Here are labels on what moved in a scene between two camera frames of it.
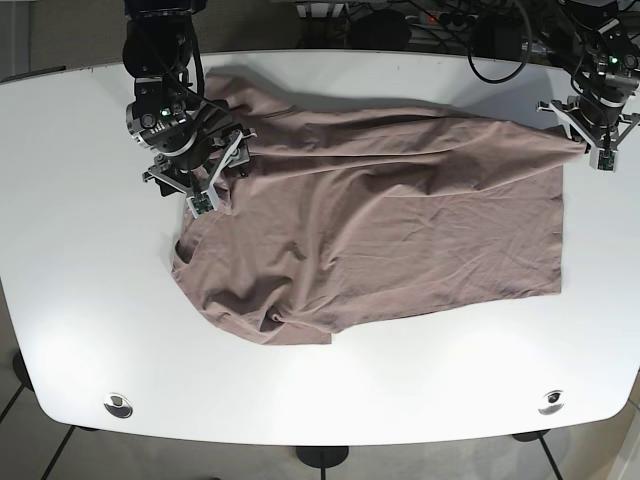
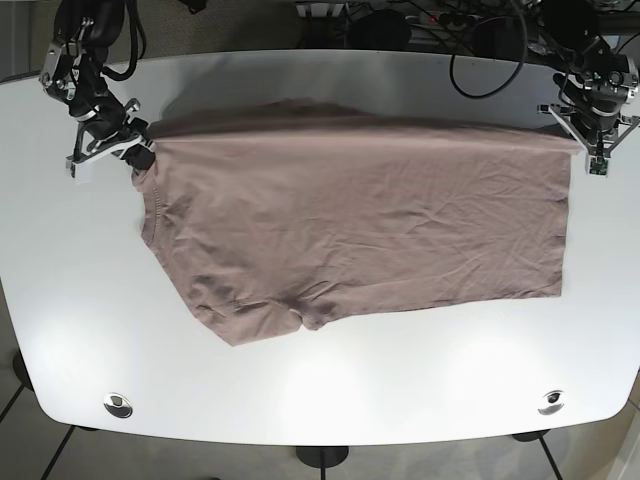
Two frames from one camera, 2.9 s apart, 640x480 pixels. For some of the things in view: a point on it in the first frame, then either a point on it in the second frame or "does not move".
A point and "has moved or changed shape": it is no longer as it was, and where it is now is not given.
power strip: x=442 y=19 does not move
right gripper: x=596 y=116 does not move
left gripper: x=192 y=143 → x=106 y=126
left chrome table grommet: x=118 y=405 does not move
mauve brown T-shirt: x=348 y=216 has moved or changed shape
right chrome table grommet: x=552 y=402 does not move
